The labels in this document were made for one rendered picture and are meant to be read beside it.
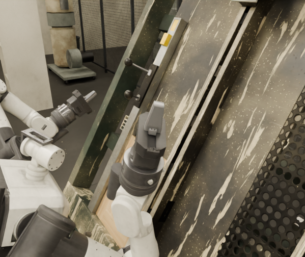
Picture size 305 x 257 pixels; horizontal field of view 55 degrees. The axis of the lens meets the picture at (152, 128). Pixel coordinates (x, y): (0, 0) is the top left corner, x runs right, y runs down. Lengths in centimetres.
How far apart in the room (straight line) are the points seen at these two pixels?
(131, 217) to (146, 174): 12
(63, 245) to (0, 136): 51
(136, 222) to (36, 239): 22
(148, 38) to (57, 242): 108
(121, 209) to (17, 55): 435
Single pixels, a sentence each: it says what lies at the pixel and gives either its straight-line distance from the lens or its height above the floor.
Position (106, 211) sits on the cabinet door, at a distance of 137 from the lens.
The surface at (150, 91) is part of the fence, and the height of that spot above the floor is 143.
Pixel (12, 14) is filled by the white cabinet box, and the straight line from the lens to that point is 482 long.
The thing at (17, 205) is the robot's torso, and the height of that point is 136.
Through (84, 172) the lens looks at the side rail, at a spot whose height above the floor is 96.
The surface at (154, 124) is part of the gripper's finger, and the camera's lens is 55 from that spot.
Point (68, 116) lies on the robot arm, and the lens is 129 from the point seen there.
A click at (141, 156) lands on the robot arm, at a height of 156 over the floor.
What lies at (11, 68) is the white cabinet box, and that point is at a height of 74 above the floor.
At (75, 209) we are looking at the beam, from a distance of 154.
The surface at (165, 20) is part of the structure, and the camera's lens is 153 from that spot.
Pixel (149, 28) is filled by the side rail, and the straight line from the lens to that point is 152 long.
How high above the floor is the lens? 184
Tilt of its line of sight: 26 degrees down
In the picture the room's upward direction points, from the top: straight up
